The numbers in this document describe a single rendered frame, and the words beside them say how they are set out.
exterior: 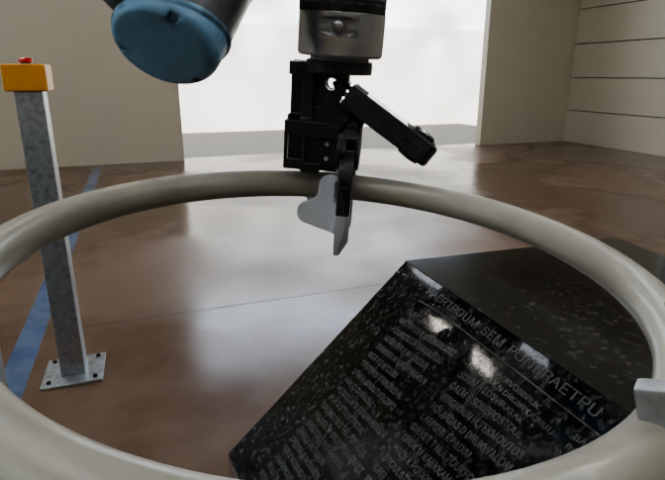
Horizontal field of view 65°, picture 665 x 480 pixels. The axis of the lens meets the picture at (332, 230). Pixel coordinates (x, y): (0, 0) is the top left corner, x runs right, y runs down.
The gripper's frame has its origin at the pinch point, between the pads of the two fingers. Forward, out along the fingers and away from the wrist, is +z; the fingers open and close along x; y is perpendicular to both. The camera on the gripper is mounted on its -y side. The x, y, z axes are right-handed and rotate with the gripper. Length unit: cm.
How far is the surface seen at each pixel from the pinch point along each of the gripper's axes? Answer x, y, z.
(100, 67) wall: -544, 321, 30
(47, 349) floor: -109, 119, 102
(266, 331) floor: -133, 36, 97
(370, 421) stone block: 14.7, -4.8, 14.1
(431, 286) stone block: 3.3, -10.6, 3.8
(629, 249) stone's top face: -10.8, -38.1, 2.0
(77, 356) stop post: -93, 96, 91
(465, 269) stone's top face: -1.0, -14.9, 3.1
